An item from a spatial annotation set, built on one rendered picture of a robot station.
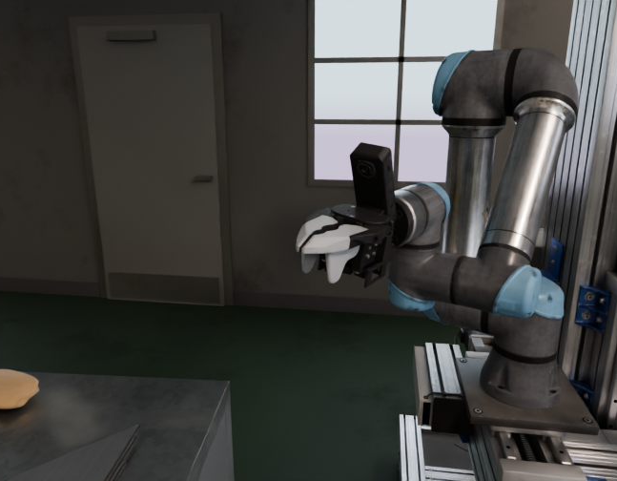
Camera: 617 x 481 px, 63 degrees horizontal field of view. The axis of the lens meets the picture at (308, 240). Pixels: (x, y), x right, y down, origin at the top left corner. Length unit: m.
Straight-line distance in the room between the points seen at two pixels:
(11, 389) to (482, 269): 0.85
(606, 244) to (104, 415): 1.04
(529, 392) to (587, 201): 0.40
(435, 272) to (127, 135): 3.51
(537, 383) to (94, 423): 0.81
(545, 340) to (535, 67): 0.48
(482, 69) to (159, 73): 3.20
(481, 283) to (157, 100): 3.43
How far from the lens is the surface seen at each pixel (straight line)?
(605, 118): 1.16
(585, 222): 1.18
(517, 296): 0.74
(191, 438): 0.93
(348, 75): 3.64
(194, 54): 3.86
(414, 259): 0.77
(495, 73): 0.96
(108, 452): 0.90
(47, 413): 1.07
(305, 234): 0.53
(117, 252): 4.33
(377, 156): 0.59
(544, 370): 1.07
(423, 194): 0.75
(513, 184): 0.82
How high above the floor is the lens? 1.60
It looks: 16 degrees down
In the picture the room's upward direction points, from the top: straight up
